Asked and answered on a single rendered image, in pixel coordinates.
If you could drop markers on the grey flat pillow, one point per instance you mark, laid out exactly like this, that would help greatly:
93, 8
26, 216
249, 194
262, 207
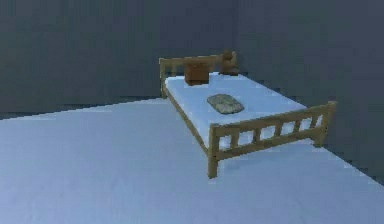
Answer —
225, 103

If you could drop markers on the brown box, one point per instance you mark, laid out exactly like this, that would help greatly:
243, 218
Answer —
196, 74

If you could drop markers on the brown teddy bear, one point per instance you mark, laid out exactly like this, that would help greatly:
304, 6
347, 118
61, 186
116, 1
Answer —
228, 63

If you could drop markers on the wooden bed with white mattress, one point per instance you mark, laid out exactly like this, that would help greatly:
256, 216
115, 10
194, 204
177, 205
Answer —
256, 94

